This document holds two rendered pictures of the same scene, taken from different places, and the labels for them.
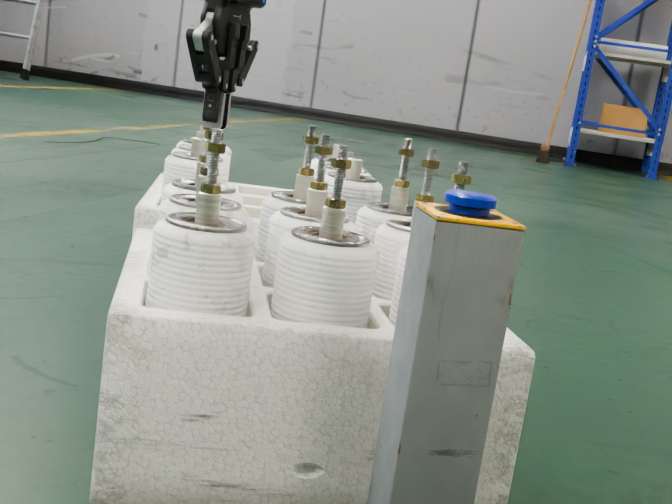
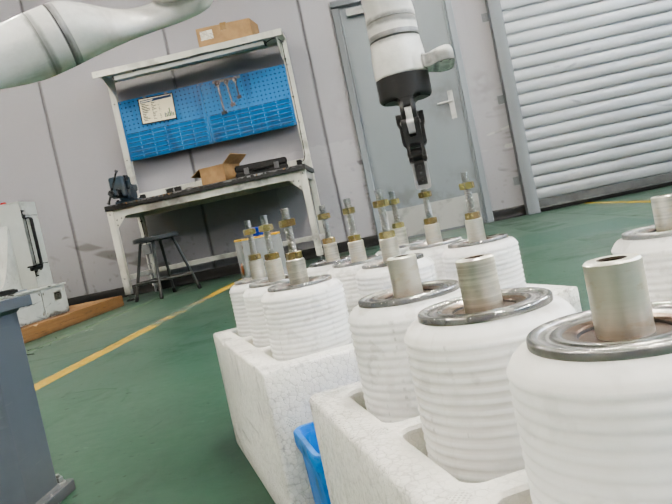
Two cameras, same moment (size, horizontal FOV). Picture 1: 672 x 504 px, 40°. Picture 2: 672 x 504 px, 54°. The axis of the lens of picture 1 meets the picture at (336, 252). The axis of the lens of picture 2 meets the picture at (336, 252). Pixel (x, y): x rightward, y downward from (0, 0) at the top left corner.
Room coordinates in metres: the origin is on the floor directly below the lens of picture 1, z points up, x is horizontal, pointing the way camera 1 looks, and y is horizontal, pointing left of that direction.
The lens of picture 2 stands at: (1.88, -0.12, 0.32)
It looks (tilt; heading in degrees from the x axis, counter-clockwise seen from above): 3 degrees down; 173
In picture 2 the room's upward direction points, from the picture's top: 12 degrees counter-clockwise
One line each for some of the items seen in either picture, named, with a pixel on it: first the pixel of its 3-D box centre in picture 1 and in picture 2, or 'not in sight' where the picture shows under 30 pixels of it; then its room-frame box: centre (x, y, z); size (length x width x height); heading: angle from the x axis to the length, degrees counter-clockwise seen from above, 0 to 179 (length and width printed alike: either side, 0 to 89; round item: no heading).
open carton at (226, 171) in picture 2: not in sight; (220, 172); (-3.72, -0.20, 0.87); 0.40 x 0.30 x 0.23; 64
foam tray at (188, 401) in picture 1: (295, 358); (383, 375); (0.98, 0.03, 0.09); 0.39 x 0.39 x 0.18; 10
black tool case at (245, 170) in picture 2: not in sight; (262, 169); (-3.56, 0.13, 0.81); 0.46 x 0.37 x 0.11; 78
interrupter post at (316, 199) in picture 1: (316, 204); (357, 252); (0.98, 0.03, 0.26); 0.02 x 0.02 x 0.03
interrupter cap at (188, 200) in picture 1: (205, 203); (435, 244); (0.96, 0.14, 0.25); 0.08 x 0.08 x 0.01
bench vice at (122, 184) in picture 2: not in sight; (122, 188); (-3.46, -0.96, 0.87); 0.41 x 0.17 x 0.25; 168
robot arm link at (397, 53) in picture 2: not in sight; (410, 52); (0.96, 0.16, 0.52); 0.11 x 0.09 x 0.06; 73
